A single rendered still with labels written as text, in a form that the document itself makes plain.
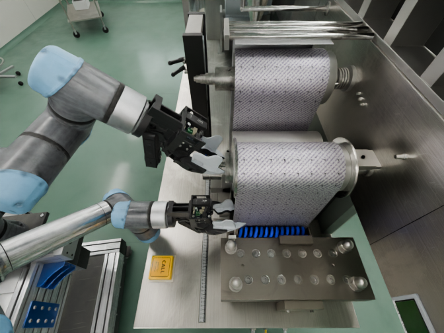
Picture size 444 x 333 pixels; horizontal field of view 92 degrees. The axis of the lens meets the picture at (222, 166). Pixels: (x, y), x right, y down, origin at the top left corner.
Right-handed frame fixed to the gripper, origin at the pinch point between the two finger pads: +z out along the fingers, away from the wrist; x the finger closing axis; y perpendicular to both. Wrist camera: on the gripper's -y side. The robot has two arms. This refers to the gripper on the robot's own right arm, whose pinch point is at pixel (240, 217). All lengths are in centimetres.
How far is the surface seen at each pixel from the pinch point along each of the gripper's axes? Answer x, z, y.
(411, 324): -25.1, 30.0, 8.9
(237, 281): -16.4, -1.5, -1.4
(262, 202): -0.2, 4.9, 9.9
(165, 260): -8.0, -24.0, -16.5
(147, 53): 324, -125, -108
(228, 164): 4.6, -3.8, 19.6
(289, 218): -0.2, 14.1, -0.2
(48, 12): 483, -356, -104
